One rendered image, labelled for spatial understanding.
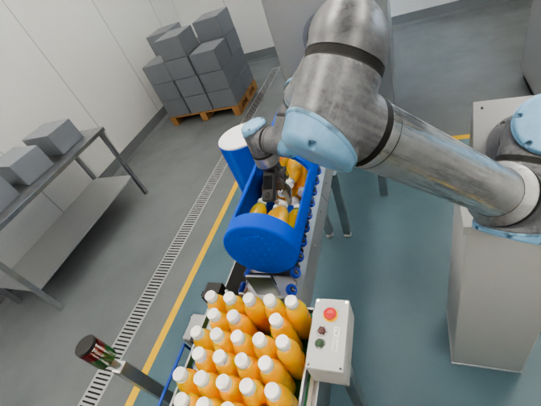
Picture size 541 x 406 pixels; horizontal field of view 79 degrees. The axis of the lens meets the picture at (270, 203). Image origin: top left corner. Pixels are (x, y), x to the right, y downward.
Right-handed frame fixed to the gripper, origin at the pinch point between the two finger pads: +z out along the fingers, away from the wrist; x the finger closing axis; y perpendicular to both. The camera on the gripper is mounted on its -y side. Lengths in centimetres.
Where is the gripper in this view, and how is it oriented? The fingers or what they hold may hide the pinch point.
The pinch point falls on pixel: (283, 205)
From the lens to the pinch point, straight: 131.1
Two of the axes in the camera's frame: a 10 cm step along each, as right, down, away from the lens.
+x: -9.2, 0.7, 4.0
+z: 3.3, 7.0, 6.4
